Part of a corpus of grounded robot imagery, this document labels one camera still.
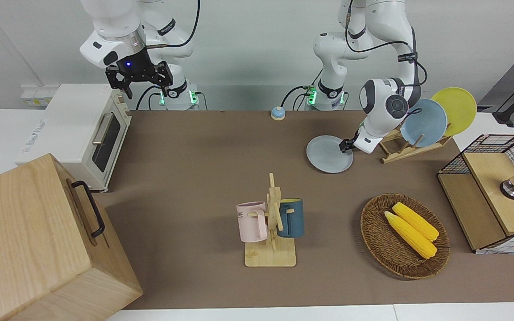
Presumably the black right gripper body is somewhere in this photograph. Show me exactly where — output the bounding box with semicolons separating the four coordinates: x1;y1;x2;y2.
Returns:
115;48;161;84

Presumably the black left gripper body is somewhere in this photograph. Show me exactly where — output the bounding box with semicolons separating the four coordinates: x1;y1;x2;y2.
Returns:
347;129;362;151

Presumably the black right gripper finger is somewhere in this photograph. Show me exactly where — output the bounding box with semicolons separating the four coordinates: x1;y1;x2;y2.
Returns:
152;62;174;98
106;65;133;100

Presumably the gray plate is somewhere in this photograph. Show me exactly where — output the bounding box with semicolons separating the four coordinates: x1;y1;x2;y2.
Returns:
307;135;355;174

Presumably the wooden plate rack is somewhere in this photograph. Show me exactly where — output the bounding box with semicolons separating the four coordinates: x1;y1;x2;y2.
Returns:
380;128;454;164

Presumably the light blue plate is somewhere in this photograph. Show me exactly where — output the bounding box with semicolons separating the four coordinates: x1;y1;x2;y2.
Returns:
400;99;448;148

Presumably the yellow plate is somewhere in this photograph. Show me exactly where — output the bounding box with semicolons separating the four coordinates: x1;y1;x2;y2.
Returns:
431;87;477;137

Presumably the white toaster oven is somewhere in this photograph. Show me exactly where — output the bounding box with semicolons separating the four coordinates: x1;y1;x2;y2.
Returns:
15;83;133;193

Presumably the dark blue mug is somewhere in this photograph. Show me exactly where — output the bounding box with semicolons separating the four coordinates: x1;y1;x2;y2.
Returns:
277;198;305;239

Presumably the yellow corn cob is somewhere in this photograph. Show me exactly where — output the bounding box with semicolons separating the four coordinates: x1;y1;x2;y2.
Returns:
384;211;438;259
392;202;440;242

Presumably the brown wicker basket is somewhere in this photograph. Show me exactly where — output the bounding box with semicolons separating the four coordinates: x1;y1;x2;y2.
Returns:
361;193;451;280

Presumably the pink mug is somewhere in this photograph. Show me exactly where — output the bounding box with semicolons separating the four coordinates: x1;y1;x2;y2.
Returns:
236;202;269;243

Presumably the wooden mug tree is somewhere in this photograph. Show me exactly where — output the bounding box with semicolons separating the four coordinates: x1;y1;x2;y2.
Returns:
244;173;297;268

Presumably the wooden cabinet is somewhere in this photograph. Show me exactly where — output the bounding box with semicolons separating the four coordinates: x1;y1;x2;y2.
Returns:
0;153;144;321

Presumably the black base power cable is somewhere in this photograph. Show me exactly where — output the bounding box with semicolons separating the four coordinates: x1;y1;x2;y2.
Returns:
281;68;324;111
136;86;165;111

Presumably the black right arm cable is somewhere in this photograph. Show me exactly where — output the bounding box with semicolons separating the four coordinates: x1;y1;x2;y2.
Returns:
146;0;201;49

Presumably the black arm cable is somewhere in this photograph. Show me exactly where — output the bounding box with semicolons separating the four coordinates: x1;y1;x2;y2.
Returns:
344;0;428;87
146;0;201;49

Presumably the white wall power strip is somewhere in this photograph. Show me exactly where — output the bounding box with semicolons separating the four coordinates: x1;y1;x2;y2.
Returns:
20;86;61;108

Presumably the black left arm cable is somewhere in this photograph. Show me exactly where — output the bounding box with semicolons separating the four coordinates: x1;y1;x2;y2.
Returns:
344;0;428;87

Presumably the black cabinet handle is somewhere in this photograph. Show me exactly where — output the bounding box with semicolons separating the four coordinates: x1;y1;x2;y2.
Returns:
71;180;106;239

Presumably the wire and wood shelf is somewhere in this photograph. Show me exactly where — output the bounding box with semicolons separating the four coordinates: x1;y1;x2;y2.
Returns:
437;134;514;255

